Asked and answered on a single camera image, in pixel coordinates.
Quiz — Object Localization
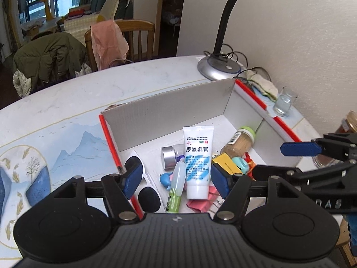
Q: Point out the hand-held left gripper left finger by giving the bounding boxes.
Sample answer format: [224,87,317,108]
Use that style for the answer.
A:
[54,160,144,224]

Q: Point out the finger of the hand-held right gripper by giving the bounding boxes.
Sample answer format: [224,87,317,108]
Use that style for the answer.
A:
[251,165,307,187]
[280,132,357,162]

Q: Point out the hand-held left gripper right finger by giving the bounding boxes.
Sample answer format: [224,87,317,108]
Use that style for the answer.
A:
[210,163,300,224]

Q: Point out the small yellow box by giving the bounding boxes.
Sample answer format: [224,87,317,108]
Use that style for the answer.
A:
[212,153,243,176]

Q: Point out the red figure keychain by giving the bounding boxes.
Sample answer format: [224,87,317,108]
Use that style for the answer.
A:
[243,152,257,180]

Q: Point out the white cream tube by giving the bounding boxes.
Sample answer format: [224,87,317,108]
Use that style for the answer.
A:
[183,126,215,200]

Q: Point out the small teal toy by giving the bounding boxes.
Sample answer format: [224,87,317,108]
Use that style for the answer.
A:
[231,157,249,175]

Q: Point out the white-framed sunglasses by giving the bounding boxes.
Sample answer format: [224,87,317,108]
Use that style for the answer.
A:
[123,156,162,213]

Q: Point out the pink binder clip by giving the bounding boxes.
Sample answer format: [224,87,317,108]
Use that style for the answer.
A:
[186,186,224,213]

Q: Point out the pink hat doll figurine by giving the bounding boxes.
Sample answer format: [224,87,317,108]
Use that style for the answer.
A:
[159,172,175,187]

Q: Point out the clear jar green lid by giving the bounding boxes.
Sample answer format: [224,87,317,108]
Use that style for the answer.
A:
[220,126,256,159]

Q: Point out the clear bottle silver cap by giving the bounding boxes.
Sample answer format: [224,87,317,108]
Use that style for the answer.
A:
[160,144,185,171]

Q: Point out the green white glue bottle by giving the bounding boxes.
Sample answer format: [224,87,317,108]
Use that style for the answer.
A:
[166,160,187,213]

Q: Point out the red cardboard box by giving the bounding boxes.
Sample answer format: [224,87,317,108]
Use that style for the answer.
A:
[99,78,303,220]

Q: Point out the clear drinking glass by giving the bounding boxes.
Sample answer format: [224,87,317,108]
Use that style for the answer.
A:
[273,86,298,117]

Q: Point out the brown glass bottle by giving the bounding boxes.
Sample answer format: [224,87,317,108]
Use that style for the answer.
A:
[312,111,357,168]

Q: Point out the green white folded cloth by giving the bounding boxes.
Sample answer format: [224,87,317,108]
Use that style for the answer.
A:
[245,70,279,102]

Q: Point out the white desk lamp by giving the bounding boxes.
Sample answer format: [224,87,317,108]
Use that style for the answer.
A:
[195,0,263,82]

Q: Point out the pink cloth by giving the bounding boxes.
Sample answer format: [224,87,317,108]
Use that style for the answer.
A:
[91,19,129,71]

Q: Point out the olive green jacket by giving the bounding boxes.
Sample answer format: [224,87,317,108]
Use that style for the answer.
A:
[13,31,90,90]

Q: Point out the wooden slat-back chair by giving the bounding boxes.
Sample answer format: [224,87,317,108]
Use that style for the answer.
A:
[84,19,156,71]

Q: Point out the cream sofa throw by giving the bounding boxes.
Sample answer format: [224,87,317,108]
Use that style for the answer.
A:
[64,0,131,34]

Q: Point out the dark green sofa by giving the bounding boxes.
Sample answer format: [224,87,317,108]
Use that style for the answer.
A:
[91,0,134,21]

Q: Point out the yellow giraffe figure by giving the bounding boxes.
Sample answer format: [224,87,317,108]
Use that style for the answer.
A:
[42,0,54,22]

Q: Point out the black lamp cable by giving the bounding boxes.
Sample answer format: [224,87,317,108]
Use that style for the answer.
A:
[203,44,272,90]

